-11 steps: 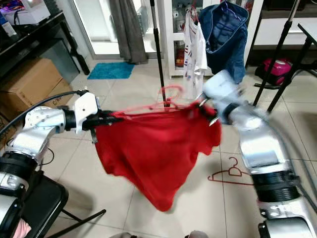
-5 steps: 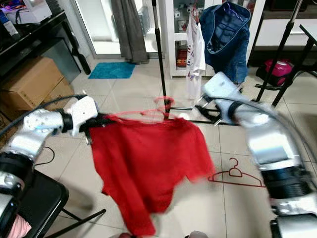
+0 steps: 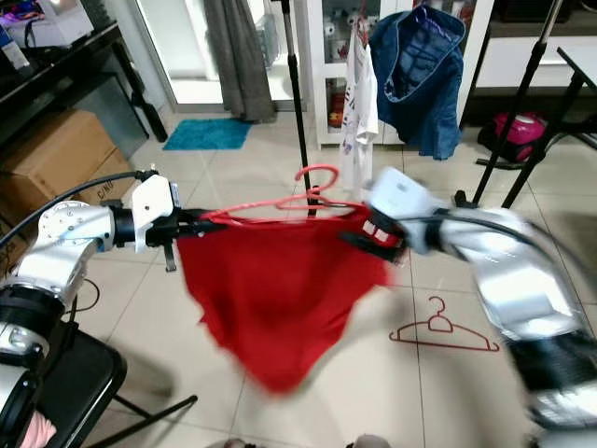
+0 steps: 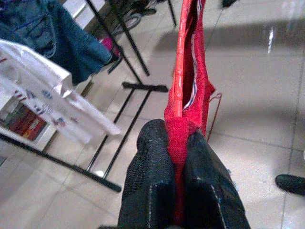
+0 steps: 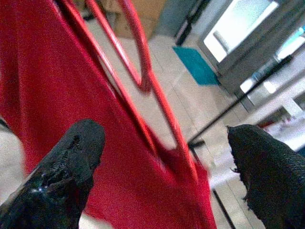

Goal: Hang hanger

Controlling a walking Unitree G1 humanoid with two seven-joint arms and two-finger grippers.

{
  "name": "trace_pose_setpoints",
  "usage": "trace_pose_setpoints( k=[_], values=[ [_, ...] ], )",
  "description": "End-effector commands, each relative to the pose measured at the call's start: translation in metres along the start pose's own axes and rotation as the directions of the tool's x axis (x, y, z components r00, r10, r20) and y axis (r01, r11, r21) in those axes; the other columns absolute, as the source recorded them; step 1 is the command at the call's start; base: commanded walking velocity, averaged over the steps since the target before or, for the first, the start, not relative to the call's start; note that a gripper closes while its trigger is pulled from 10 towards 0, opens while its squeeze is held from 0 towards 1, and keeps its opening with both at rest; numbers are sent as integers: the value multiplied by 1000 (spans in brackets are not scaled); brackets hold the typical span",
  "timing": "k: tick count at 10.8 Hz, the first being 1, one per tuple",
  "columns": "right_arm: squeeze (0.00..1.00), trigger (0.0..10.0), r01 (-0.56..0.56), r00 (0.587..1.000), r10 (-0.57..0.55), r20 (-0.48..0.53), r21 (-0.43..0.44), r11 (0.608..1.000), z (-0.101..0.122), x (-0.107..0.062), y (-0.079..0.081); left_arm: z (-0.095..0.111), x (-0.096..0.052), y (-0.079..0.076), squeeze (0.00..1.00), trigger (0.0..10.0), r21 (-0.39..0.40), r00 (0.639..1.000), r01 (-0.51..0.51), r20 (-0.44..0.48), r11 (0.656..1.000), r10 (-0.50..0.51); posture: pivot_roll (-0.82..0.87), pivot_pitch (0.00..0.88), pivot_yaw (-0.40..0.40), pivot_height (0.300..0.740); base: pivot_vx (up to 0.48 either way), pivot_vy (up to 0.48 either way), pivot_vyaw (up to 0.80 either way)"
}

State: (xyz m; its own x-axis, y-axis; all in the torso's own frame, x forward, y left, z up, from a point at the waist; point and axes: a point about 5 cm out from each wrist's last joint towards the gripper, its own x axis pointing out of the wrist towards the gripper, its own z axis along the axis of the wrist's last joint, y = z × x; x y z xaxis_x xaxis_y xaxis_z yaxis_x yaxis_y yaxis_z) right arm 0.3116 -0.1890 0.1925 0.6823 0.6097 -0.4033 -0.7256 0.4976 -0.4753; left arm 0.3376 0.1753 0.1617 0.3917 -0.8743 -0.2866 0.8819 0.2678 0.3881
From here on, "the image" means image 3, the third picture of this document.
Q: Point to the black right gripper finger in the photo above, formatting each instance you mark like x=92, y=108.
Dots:
x=375, y=246

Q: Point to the plain red shirt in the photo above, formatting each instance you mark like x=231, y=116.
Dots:
x=280, y=289

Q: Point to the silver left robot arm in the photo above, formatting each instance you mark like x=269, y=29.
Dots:
x=75, y=243

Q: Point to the teal floor mat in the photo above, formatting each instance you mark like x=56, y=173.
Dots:
x=208, y=133

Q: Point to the cardboard box black print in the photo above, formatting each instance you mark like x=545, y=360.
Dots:
x=107, y=177

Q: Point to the black and silver clothes rack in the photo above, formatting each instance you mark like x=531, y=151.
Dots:
x=299, y=112

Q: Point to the white printed t-shirt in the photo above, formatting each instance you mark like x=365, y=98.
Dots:
x=359, y=103

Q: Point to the large plain cardboard box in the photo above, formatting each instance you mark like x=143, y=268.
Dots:
x=56, y=154

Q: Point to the grey curtain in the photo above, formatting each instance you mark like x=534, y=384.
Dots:
x=238, y=56

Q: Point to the blue denim jacket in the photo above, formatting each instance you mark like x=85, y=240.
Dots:
x=420, y=84

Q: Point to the white framed glass door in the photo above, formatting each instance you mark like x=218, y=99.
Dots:
x=177, y=47

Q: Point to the white glass-door cabinet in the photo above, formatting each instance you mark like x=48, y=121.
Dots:
x=331, y=75

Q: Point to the black chair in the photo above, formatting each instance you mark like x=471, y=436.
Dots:
x=84, y=373

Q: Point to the pink and black appliance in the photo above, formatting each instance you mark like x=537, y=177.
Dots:
x=518, y=131

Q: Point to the black desk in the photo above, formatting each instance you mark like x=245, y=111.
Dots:
x=75, y=75

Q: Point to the grey right robot foot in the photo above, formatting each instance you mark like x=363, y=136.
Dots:
x=371, y=442

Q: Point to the white table black legs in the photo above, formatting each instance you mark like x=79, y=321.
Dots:
x=548, y=149

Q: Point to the white low drawer cabinet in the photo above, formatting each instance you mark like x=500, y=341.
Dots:
x=494, y=61

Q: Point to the white desktop device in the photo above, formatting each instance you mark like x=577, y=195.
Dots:
x=56, y=23

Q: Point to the black television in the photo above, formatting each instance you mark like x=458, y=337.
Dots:
x=522, y=9

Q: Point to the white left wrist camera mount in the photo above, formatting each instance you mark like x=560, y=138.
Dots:
x=154, y=210

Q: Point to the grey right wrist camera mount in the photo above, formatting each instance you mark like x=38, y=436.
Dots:
x=403, y=201

